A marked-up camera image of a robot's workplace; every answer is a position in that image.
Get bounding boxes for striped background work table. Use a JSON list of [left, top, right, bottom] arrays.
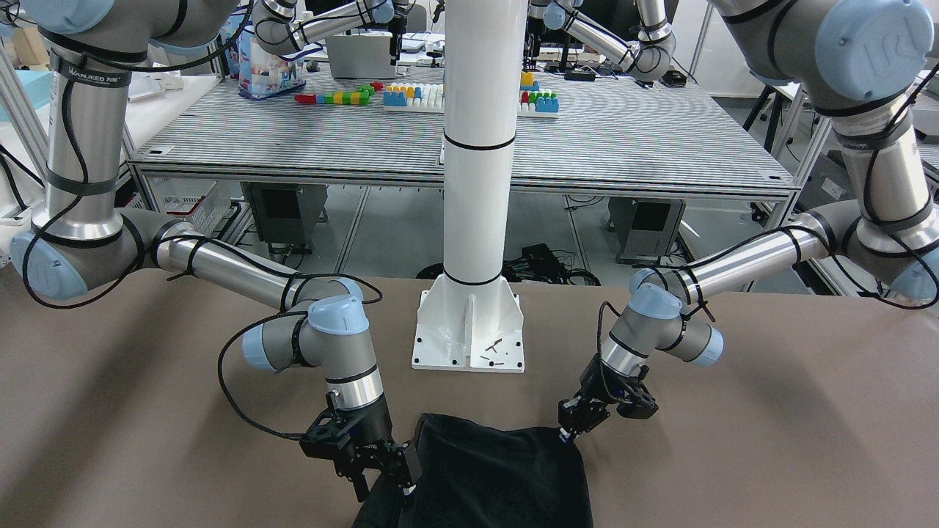
[[134, 70, 797, 204]]

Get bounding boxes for white plastic basket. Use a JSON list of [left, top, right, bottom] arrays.
[[150, 177, 231, 235]]

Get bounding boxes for toy building blocks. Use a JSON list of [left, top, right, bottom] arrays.
[[294, 71, 560, 118]]

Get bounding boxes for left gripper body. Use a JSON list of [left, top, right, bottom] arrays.
[[558, 356, 660, 425]]

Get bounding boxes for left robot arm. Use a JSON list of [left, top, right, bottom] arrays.
[[558, 1, 937, 442]]

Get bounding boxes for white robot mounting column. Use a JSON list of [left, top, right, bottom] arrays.
[[412, 1, 529, 373]]

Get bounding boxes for black t-shirt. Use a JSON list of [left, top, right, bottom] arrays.
[[352, 412, 593, 527]]

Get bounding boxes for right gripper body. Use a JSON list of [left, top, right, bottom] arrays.
[[299, 399, 395, 477]]

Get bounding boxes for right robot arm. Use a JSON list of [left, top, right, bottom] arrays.
[[10, 1, 422, 500]]

